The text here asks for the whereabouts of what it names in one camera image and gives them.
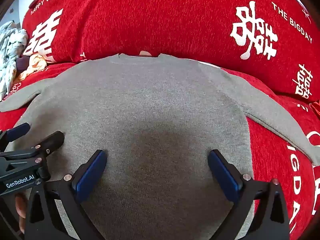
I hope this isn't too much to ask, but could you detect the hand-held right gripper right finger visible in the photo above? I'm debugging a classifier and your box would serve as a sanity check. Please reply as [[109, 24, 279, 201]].
[[207, 149, 290, 240]]

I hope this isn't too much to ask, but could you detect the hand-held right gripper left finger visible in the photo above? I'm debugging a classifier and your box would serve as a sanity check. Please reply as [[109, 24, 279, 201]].
[[24, 149, 108, 240]]

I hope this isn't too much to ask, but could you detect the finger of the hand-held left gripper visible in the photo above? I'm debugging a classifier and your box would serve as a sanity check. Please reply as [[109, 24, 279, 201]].
[[0, 122, 31, 153], [0, 131, 65, 180]]

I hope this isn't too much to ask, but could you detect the grey knit sweater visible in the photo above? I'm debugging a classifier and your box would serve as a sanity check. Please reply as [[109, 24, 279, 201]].
[[0, 53, 320, 240]]

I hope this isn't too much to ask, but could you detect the person's left hand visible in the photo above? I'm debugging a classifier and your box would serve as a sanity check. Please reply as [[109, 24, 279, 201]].
[[14, 193, 28, 233]]

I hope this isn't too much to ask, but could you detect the dark purple cloth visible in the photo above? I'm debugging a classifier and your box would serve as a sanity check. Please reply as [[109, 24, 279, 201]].
[[15, 56, 32, 77]]

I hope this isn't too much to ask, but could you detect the orange cloth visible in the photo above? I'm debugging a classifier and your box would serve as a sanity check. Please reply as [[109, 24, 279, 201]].
[[16, 54, 49, 82]]

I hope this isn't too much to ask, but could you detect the pale patterned crumpled cloth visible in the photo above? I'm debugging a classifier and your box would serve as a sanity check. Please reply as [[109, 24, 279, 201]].
[[0, 21, 29, 100]]

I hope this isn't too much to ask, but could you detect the red embroidered cushion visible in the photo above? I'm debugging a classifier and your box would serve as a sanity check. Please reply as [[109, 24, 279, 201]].
[[309, 100, 320, 120]]

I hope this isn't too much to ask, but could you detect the red printed sofa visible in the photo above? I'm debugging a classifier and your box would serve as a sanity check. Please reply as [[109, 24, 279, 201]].
[[0, 0, 320, 240]]

